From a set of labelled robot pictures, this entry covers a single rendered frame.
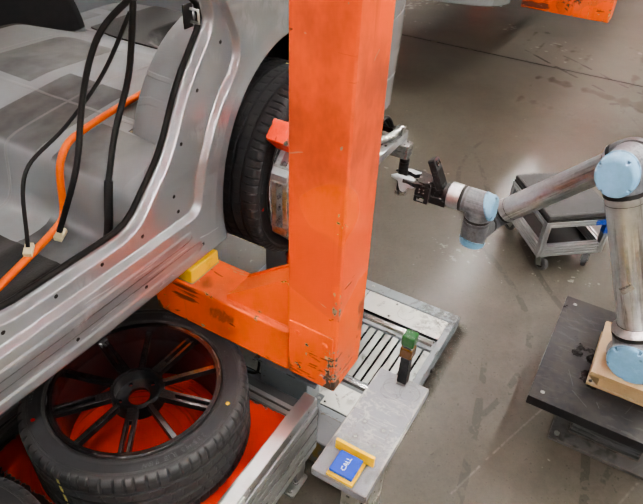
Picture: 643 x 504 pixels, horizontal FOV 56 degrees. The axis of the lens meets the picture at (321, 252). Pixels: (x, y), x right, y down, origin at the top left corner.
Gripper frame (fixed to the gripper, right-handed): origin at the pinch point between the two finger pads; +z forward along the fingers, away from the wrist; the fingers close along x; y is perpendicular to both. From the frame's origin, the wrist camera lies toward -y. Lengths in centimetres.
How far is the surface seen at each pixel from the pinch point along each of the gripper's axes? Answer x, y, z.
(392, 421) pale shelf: -71, 38, -36
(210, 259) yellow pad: -65, 11, 34
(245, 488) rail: -108, 44, -10
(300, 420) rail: -81, 45, -11
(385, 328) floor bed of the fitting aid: -1, 76, -4
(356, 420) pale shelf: -76, 38, -27
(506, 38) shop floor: 423, 83, 73
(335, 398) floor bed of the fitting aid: -46, 75, -5
